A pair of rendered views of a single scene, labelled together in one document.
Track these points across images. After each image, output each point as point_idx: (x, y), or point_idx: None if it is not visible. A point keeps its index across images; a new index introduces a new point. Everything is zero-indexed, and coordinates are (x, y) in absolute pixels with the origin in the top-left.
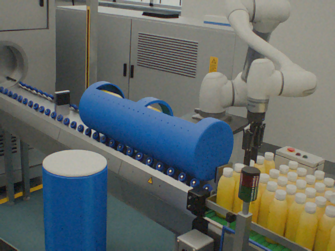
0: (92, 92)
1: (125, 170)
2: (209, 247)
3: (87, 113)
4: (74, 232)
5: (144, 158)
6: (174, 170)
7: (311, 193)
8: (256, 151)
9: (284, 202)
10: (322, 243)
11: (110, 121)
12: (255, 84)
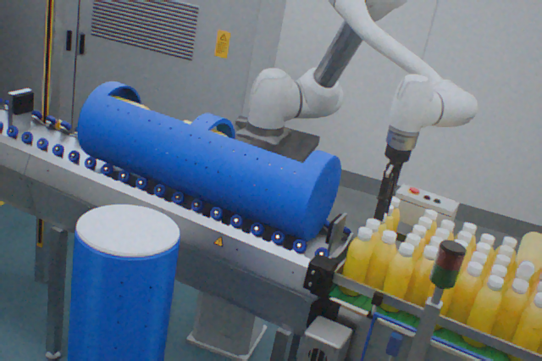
0: (102, 101)
1: None
2: (348, 341)
3: (97, 136)
4: (135, 339)
5: None
6: (262, 226)
7: (483, 261)
8: (390, 200)
9: None
10: (507, 327)
11: (146, 152)
12: (411, 112)
